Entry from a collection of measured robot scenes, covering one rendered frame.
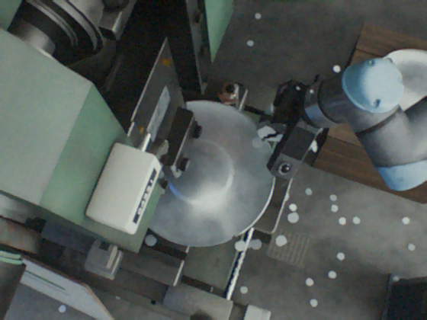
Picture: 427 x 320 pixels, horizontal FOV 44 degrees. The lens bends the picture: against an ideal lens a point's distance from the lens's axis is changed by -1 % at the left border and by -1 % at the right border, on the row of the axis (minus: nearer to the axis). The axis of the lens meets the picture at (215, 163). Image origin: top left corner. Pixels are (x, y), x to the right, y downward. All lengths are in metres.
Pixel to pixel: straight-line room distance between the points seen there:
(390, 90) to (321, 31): 1.31
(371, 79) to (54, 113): 0.47
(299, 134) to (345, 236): 0.98
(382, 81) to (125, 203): 0.42
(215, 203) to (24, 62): 0.69
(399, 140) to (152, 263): 0.56
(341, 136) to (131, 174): 1.11
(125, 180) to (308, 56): 1.58
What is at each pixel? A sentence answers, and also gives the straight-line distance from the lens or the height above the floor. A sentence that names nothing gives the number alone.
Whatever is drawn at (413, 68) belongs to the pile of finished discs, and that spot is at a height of 0.36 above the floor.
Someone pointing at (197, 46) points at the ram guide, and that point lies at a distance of 0.72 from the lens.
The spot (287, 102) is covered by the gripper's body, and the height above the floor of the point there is 0.93.
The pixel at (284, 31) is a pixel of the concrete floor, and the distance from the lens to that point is 2.04.
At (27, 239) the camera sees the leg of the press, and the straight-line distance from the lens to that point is 1.24.
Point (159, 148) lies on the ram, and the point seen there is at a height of 1.02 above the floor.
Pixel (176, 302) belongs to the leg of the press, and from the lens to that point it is 1.15.
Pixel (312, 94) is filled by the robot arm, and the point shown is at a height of 1.02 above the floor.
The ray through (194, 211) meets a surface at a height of 0.78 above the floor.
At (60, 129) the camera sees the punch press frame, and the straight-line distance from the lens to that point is 0.39.
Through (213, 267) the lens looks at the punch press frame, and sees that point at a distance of 1.14.
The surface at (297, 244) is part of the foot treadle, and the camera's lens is 1.64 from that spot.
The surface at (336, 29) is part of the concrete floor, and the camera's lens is 2.07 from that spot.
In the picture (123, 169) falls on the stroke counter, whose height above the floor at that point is 1.33.
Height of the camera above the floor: 1.78
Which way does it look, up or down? 75 degrees down
